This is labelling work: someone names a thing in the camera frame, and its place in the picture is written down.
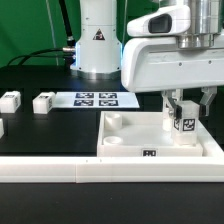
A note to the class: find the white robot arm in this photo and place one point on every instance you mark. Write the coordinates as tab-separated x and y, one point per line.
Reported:
99	53

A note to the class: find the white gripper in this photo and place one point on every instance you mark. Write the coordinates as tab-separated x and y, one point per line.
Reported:
180	46

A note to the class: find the white part at left edge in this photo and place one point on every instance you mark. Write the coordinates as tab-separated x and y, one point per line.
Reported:
1	128

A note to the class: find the white L-shaped obstacle fence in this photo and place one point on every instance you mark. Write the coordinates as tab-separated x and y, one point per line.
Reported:
112	169

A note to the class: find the white square table top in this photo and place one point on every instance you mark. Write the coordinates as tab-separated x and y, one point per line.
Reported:
139	134

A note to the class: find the white marker sheet with tags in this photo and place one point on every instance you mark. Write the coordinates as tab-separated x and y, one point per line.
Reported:
96	100

